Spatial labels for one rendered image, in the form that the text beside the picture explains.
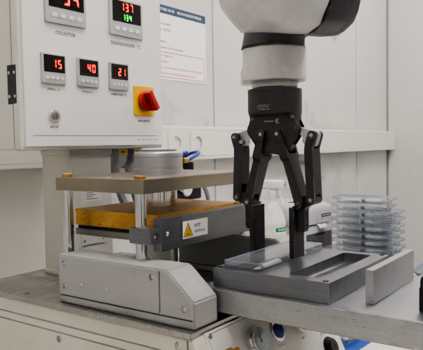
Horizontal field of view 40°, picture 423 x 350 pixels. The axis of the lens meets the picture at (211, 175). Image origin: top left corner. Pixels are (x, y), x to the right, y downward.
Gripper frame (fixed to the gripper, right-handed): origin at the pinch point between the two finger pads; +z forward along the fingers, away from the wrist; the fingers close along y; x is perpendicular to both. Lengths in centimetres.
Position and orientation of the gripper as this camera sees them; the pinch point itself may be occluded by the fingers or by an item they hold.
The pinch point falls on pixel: (276, 232)
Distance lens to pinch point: 82.8
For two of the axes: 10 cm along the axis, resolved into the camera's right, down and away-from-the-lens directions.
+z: 0.2, 10.0, 0.5
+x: 5.9, -0.5, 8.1
